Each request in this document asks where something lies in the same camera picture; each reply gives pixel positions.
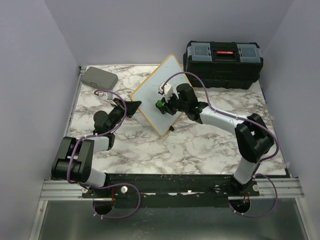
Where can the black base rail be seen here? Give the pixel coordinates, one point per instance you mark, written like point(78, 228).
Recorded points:
point(170, 191)

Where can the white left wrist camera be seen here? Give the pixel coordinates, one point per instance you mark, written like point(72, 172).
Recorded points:
point(107, 97)

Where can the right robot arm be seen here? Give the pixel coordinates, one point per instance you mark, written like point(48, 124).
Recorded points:
point(253, 138)

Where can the yellow framed whiteboard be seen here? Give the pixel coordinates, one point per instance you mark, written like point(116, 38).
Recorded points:
point(148, 94)

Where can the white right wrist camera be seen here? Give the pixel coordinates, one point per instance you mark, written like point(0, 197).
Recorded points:
point(166, 90)

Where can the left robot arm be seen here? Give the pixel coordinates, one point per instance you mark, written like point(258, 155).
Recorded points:
point(73, 161)

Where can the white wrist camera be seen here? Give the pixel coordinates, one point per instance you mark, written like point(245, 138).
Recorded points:
point(107, 97)
point(166, 90)

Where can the aluminium frame rail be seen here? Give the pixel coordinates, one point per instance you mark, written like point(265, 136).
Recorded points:
point(57, 190)

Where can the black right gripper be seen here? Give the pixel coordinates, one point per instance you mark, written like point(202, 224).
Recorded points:
point(167, 105)

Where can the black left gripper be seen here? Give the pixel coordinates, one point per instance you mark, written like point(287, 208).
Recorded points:
point(131, 107)

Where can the green whiteboard eraser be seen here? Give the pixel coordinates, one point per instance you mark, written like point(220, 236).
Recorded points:
point(159, 104)

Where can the grey plastic case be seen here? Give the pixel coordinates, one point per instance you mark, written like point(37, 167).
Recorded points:
point(99, 79)

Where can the black plastic toolbox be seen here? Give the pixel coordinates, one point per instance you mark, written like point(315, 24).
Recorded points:
point(228, 65)

